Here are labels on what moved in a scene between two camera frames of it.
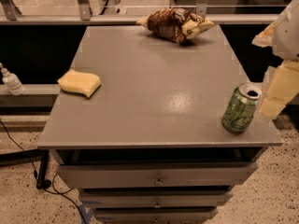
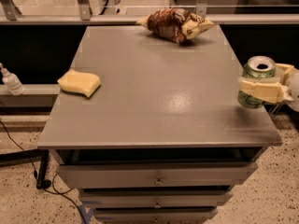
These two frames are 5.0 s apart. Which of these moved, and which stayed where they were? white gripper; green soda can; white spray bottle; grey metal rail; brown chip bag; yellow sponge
Moved: white gripper; green soda can
Stayed: grey metal rail; yellow sponge; brown chip bag; white spray bottle
